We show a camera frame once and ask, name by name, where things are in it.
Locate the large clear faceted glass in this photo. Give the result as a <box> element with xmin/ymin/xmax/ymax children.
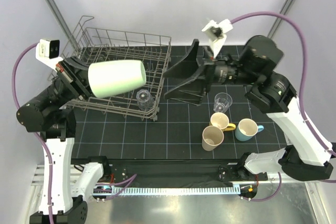
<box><xmin>136</xmin><ymin>89</ymin><xmax>154</xmax><ymax>111</ymax></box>

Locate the black gridded mat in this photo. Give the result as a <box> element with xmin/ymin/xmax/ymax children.
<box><xmin>54</xmin><ymin>45</ymin><xmax>292</xmax><ymax>159</ymax></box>

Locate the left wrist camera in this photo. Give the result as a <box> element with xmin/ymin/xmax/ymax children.
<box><xmin>35</xmin><ymin>39</ymin><xmax>62</xmax><ymax>70</ymax></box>

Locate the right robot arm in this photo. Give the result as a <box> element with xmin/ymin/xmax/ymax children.
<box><xmin>164</xmin><ymin>35</ymin><xmax>335</xmax><ymax>182</ymax></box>

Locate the white cable duct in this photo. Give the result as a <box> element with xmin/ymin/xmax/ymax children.
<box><xmin>119</xmin><ymin>185</ymin><xmax>240</xmax><ymax>196</ymax></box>

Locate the small clear faceted glass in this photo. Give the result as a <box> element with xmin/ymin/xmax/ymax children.
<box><xmin>213</xmin><ymin>92</ymin><xmax>233</xmax><ymax>113</ymax></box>

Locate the blue mug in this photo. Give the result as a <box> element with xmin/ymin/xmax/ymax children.
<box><xmin>235</xmin><ymin>118</ymin><xmax>264</xmax><ymax>142</ymax></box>

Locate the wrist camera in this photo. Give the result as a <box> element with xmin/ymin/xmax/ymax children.
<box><xmin>35</xmin><ymin>39</ymin><xmax>62</xmax><ymax>70</ymax></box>
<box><xmin>202</xmin><ymin>19</ymin><xmax>233</xmax><ymax>59</ymax></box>

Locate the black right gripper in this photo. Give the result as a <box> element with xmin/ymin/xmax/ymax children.
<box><xmin>162</xmin><ymin>39</ymin><xmax>258</xmax><ymax>106</ymax></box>

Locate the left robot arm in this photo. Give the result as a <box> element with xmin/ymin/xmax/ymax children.
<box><xmin>16</xmin><ymin>57</ymin><xmax>111</xmax><ymax>223</ymax></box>

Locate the yellow mug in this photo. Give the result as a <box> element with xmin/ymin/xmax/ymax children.
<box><xmin>209</xmin><ymin>112</ymin><xmax>236</xmax><ymax>132</ymax></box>

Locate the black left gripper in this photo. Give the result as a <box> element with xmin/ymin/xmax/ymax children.
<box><xmin>40</xmin><ymin>55</ymin><xmax>119</xmax><ymax>108</ymax></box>

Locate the light green cup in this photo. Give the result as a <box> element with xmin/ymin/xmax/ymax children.
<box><xmin>88</xmin><ymin>60</ymin><xmax>146</xmax><ymax>98</ymax></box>

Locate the beige cup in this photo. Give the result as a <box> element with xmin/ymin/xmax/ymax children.
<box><xmin>202</xmin><ymin>126</ymin><xmax>224</xmax><ymax>151</ymax></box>

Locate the grey wire dish rack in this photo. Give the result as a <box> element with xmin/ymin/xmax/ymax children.
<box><xmin>61</xmin><ymin>16</ymin><xmax>171</xmax><ymax>121</ymax></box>

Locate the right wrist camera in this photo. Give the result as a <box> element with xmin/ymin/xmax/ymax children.
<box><xmin>202</xmin><ymin>19</ymin><xmax>233</xmax><ymax>59</ymax></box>

